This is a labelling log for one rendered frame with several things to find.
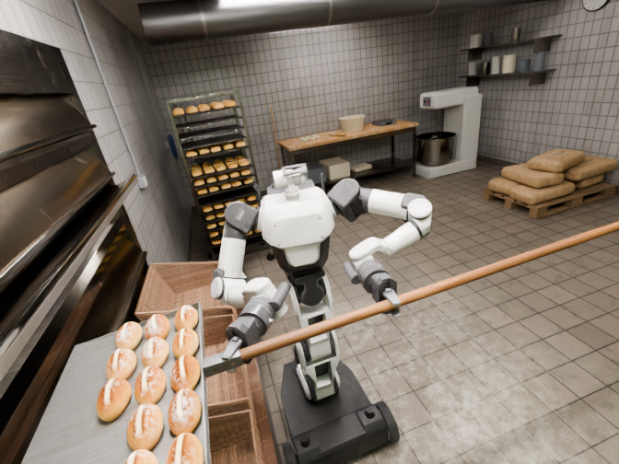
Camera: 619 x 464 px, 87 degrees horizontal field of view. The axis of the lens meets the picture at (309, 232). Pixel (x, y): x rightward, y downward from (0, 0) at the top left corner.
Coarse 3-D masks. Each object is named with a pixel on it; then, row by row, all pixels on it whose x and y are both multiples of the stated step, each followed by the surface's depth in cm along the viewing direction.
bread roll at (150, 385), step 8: (144, 368) 76; (152, 368) 75; (144, 376) 73; (152, 376) 73; (160, 376) 74; (136, 384) 72; (144, 384) 71; (152, 384) 72; (160, 384) 73; (136, 392) 71; (144, 392) 70; (152, 392) 71; (160, 392) 72; (144, 400) 70; (152, 400) 71
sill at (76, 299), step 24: (96, 264) 145; (72, 288) 128; (72, 312) 114; (48, 336) 103; (48, 360) 95; (24, 384) 86; (0, 408) 80; (24, 408) 81; (0, 432) 73; (0, 456) 71
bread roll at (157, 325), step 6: (150, 318) 92; (156, 318) 91; (162, 318) 93; (150, 324) 89; (156, 324) 89; (162, 324) 91; (168, 324) 93; (150, 330) 89; (156, 330) 89; (162, 330) 90; (168, 330) 92; (150, 336) 88; (156, 336) 88; (162, 336) 89
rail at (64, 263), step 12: (132, 180) 177; (120, 192) 153; (108, 204) 136; (96, 228) 115; (84, 240) 104; (72, 252) 95; (60, 264) 89; (48, 276) 84; (60, 276) 85; (48, 288) 79; (36, 300) 74; (24, 312) 69; (12, 324) 66; (24, 324) 68; (0, 336) 63; (12, 336) 64; (0, 348) 60
